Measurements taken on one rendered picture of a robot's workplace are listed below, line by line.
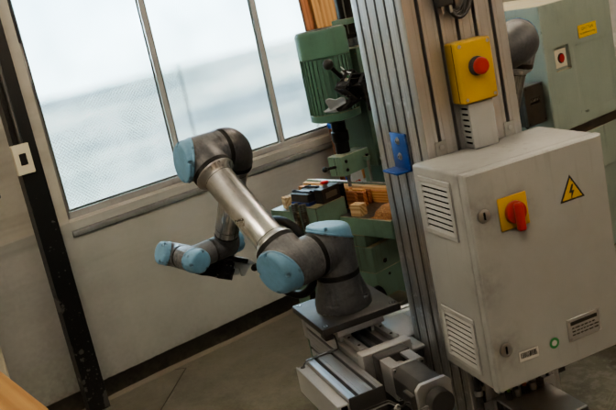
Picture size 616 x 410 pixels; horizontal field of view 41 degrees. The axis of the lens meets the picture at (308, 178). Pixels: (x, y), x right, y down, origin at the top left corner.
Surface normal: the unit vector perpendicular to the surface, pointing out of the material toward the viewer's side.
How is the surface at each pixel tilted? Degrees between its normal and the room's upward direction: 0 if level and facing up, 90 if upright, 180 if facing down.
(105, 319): 90
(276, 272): 95
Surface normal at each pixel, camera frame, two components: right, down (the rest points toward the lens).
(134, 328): 0.59, 0.06
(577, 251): 0.39, 0.11
